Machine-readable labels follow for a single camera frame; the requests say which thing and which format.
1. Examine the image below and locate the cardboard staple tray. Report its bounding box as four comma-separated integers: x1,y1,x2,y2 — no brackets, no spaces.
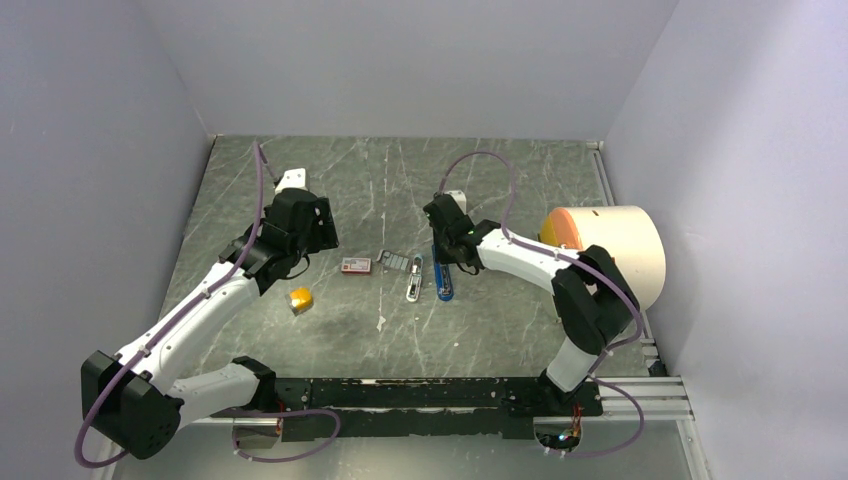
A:
376,249,413,273

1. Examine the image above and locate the red white staple box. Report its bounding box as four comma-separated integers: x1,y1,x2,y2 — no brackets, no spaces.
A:
340,257,372,275

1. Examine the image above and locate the small white light-blue stapler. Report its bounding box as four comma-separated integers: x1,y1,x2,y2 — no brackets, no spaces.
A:
405,254,424,303

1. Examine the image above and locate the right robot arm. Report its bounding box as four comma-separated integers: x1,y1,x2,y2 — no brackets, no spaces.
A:
423,193,644,414

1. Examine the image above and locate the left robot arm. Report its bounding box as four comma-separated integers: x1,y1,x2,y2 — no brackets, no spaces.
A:
81,188,339,460

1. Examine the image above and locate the yellow capped round object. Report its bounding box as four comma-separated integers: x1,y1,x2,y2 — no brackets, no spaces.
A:
286,287,314,316

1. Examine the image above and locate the white cylinder with coloured lid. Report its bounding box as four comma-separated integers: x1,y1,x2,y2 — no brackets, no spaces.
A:
537,205,667,313

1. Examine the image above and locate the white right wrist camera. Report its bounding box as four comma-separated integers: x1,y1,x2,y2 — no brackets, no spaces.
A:
445,190,467,214

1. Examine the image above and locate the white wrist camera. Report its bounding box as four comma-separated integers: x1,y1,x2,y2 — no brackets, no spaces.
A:
445,190,467,214
275,168,310,194

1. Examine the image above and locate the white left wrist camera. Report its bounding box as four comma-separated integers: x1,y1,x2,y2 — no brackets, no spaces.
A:
275,168,310,194

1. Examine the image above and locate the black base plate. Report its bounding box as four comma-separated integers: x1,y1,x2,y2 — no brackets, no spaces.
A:
209,376,605,443

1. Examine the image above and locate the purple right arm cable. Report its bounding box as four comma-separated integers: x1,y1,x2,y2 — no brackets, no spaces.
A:
437,150,647,460

